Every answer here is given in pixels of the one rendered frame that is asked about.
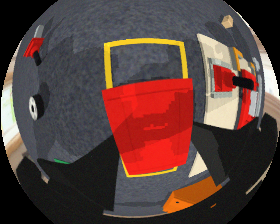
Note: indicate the yellow rectangular outline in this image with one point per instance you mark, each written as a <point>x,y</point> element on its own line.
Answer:
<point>141,40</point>

